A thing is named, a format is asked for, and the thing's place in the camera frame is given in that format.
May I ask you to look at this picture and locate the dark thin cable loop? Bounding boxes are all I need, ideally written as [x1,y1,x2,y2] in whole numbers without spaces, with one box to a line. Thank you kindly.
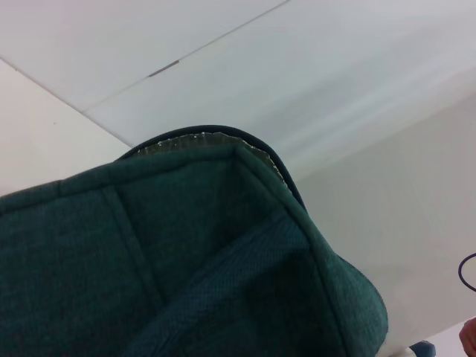
[457,251,476,293]

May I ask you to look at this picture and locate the dark teal insulated lunch bag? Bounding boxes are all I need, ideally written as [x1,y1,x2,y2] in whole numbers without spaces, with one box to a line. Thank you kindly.
[0,124,390,357]

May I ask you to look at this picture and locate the reddish brown object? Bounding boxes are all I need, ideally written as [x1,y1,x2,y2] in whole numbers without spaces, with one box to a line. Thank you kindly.
[458,315,476,357]

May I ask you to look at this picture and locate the blue object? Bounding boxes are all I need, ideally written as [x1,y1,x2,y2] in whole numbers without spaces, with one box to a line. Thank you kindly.
[408,339,435,357]

